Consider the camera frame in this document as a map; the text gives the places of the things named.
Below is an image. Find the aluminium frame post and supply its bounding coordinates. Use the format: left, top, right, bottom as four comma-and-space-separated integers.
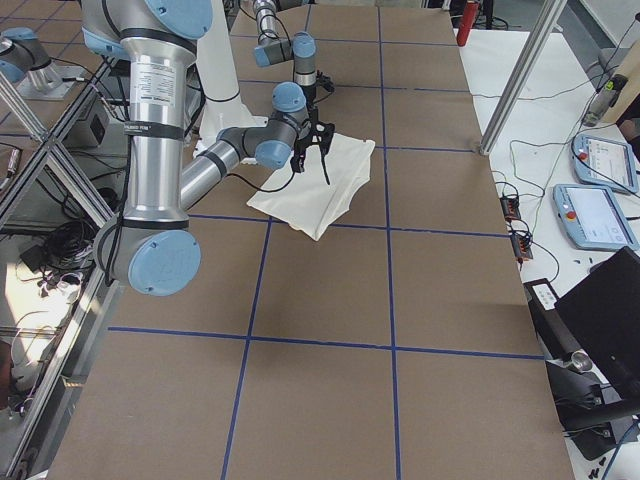
478, 0, 567, 156

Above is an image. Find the orange black adapter box far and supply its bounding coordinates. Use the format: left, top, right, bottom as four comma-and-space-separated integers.
500, 195, 522, 222

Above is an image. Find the orange black adapter box near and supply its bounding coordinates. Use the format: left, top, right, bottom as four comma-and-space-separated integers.
509, 231, 533, 263

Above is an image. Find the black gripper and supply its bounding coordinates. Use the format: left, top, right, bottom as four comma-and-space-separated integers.
301, 72, 334, 123
290, 121, 334, 173

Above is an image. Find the far teach pendant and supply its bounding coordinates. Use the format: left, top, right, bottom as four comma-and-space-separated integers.
571, 134, 639, 194

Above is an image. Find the near teach pendant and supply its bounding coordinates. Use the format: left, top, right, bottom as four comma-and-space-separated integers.
553, 184, 639, 252

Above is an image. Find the teach pendant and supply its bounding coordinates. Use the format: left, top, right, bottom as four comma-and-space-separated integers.
571, 134, 639, 194
553, 184, 639, 252

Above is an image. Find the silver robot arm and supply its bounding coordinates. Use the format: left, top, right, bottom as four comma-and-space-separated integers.
251, 0, 335, 122
81, 1, 335, 296

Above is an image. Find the black monitor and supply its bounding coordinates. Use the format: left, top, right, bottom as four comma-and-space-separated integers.
555, 247, 639, 398

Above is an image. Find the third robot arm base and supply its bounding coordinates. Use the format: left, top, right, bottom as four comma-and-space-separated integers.
1, 27, 85, 101

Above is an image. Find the grey power box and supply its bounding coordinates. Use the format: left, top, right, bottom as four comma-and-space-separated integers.
69, 104, 109, 147

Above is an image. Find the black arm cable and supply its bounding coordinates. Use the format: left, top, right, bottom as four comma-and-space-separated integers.
102, 107, 334, 289

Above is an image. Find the aluminium frame rack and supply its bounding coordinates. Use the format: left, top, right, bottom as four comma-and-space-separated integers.
1, 59, 126, 479

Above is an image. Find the cream cat print shirt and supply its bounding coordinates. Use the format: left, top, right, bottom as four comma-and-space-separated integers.
247, 133, 375, 241

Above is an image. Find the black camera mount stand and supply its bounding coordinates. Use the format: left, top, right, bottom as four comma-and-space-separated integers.
524, 279, 639, 460

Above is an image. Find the orange black adapter box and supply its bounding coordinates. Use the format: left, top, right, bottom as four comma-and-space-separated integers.
509, 231, 533, 263
500, 195, 522, 222

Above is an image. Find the red fire extinguisher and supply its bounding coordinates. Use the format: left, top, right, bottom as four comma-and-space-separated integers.
456, 0, 479, 47

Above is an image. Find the tangled cable pile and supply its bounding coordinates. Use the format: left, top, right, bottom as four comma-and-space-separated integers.
19, 219, 109, 291

